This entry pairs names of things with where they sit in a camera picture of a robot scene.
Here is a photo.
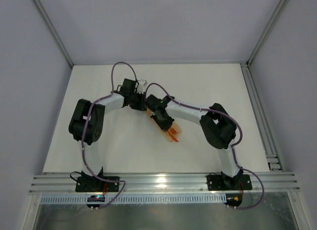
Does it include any aluminium rail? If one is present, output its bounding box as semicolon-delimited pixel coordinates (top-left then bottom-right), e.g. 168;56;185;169
29;172;300;194
240;63;284;172

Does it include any orange plastic knife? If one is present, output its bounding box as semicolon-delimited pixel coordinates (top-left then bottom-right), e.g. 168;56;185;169
168;131;179;142

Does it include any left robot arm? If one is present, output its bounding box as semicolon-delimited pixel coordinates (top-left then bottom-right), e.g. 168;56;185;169
68;79;147;182

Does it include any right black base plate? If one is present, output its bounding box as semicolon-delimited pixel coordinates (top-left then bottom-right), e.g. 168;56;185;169
206;173;253;191

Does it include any right side aluminium rail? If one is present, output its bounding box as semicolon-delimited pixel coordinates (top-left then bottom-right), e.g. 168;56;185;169
240;63;284;172

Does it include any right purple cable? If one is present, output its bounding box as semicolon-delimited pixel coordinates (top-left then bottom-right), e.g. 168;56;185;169
143;82;265;211

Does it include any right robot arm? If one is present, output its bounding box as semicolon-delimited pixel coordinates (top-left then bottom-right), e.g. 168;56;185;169
145;95;243;189

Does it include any right frame post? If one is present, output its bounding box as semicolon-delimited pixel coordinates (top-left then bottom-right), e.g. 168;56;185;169
246;0;290;67

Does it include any perforated cable tray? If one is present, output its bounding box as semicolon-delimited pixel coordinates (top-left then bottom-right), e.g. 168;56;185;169
40;193;226;205

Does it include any frame post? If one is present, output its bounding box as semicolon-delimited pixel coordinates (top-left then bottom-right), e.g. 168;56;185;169
246;0;290;67
31;0;74;68

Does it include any peach cloth napkin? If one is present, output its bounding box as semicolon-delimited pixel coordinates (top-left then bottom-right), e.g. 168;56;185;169
146;109;182;142

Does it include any orange plastic fork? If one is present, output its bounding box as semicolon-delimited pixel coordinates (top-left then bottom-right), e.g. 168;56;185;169
170;127;178;136

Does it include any aluminium front rail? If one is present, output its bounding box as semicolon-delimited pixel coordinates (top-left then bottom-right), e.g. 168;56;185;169
29;172;300;194

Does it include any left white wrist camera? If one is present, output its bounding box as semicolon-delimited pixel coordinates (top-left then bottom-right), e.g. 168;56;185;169
136;80;147;94

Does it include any left frame post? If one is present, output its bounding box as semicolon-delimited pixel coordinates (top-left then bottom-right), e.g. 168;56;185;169
31;0;74;68

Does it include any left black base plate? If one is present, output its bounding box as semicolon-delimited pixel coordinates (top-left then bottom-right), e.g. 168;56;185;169
71;176;119;192

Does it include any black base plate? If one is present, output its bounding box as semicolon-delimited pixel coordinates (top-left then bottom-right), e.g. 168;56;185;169
206;173;253;191
71;176;119;192

